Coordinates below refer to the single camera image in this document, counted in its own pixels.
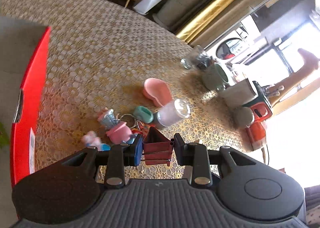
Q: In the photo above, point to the pale green mug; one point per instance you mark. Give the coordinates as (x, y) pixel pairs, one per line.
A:
(212, 78)

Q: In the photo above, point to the red binder clip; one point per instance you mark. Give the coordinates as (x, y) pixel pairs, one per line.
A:
(156, 147)

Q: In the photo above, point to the small blue skirt figure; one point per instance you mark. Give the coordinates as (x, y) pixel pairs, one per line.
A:
(107, 118)

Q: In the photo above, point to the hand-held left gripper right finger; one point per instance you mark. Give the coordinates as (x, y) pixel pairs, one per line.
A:
(178, 148)

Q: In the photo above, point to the clear drinking glass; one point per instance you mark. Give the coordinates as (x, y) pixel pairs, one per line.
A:
(195, 58)

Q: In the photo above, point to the yellow curtain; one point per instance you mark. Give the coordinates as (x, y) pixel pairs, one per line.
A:
(225, 8)

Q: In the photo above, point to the white pink toy figure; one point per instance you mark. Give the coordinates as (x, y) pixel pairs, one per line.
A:
(93, 140)

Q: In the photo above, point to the pink bowl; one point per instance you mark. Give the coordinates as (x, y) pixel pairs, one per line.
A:
(157, 90)

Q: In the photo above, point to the white washing machine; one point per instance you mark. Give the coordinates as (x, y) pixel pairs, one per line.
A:
(232, 45)

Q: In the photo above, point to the small clear plastic jar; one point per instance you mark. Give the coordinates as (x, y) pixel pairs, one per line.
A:
(172, 114)

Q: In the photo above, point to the white tall planter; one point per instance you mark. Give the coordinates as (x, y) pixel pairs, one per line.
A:
(150, 2)

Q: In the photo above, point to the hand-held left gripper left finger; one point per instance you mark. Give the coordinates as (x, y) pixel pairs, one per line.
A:
(138, 149)

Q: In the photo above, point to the white lidded jar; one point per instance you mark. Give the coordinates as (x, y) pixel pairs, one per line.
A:
(237, 93)

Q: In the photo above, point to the orange lidded box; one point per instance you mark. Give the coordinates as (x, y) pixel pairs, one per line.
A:
(256, 133)

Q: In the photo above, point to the green utensil holder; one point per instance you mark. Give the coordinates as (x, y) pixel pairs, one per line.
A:
(262, 93)

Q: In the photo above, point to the red cardboard box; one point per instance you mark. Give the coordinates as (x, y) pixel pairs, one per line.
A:
(30, 93)

